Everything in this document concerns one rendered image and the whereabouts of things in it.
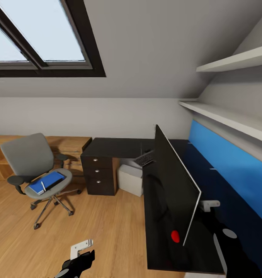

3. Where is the monitor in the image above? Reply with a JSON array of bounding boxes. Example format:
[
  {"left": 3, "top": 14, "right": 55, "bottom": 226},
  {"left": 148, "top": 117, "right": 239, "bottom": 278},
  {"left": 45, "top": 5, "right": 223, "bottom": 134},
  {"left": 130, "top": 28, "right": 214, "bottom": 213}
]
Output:
[{"left": 148, "top": 124, "right": 201, "bottom": 246}]

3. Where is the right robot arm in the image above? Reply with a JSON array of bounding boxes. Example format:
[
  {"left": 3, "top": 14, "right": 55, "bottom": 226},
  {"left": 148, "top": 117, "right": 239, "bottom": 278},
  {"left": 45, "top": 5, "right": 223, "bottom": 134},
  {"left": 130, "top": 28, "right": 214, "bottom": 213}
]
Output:
[{"left": 193, "top": 200, "right": 262, "bottom": 278}]

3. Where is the keyboard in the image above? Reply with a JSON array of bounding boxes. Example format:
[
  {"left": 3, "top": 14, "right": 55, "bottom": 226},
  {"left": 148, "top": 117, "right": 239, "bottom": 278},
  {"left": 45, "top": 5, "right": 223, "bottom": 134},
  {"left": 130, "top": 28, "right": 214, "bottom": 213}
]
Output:
[{"left": 133, "top": 150, "right": 155, "bottom": 167}]

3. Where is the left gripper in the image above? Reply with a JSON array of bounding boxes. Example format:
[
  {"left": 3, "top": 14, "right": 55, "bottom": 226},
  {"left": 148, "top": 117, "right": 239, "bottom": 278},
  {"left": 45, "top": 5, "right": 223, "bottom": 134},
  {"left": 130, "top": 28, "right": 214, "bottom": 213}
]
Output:
[{"left": 62, "top": 250, "right": 95, "bottom": 275}]

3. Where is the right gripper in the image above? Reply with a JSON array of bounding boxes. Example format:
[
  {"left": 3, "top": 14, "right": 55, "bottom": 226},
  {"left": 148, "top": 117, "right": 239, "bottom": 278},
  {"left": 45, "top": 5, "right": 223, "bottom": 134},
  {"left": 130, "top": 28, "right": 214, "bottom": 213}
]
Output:
[{"left": 193, "top": 207, "right": 216, "bottom": 226}]

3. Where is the swivel chair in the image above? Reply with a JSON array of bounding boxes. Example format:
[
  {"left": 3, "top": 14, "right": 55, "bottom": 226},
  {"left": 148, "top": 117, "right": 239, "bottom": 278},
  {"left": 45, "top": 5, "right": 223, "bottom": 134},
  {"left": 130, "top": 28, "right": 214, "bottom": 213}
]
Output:
[{"left": 0, "top": 133, "right": 81, "bottom": 230}]

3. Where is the folder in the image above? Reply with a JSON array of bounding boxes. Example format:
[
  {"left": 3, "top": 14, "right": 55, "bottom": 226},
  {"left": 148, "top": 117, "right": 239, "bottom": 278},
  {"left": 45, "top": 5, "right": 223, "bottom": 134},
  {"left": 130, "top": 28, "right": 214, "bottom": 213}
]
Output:
[{"left": 29, "top": 171, "right": 65, "bottom": 195}]

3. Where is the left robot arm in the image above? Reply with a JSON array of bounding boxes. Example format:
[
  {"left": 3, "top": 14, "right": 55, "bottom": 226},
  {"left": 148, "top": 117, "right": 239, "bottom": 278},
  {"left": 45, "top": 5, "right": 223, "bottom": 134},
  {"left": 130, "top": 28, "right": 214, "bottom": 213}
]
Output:
[{"left": 54, "top": 239, "right": 95, "bottom": 278}]

